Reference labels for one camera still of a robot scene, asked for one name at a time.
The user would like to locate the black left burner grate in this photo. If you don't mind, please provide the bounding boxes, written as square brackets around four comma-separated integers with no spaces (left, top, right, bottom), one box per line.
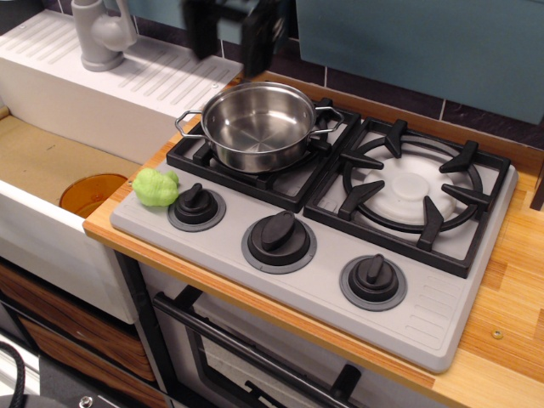
[167,98,362,213]

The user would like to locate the green toy cauliflower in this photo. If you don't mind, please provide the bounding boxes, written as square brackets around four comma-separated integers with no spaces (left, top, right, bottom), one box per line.
[132,168,179,207]

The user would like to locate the stainless steel pot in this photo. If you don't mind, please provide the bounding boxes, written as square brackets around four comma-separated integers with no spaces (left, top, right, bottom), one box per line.
[174,82,344,174]

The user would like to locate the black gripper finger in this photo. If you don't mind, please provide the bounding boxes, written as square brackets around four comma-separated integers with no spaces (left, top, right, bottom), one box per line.
[241,1,283,78]
[182,0,218,60]

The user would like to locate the black oven door handle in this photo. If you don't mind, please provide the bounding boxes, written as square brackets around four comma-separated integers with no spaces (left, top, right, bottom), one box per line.
[152,286,360,407]

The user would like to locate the black stove knob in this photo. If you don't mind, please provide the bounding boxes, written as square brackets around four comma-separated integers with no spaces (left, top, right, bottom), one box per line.
[241,211,317,275]
[167,183,227,233]
[339,254,408,312]

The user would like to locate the white toy sink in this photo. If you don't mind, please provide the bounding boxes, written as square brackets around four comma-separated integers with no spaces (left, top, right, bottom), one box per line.
[1,10,241,324]

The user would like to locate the black braided cable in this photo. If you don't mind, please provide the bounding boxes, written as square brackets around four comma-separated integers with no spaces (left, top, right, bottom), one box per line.
[0,339,29,408]

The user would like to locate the orange sink drain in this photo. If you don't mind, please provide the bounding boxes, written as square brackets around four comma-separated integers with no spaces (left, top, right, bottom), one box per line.
[59,173,128,218]

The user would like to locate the grey toy stove top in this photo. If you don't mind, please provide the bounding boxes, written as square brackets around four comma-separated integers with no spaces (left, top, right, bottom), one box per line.
[110,157,493,372]

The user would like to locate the black right burner grate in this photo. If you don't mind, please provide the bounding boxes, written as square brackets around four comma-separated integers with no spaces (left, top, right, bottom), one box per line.
[304,118,518,278]

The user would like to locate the black right stove knob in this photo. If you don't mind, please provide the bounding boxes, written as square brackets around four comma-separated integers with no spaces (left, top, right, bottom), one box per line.
[339,254,408,312]

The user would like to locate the black left stove knob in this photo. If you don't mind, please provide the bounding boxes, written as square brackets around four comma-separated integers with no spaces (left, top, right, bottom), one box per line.
[167,183,227,233]

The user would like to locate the black middle stove knob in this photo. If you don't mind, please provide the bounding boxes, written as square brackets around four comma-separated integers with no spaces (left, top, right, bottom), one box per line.
[241,211,317,275]

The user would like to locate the grey toy faucet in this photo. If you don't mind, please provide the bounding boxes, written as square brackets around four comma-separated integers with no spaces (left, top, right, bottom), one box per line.
[71,1,138,72]

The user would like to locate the black burner grate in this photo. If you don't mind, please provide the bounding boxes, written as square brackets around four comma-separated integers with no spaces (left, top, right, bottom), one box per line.
[304,118,518,278]
[167,98,362,213]

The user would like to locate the wooden drawer fronts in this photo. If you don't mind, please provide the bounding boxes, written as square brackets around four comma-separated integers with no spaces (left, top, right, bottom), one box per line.
[1,259,167,407]

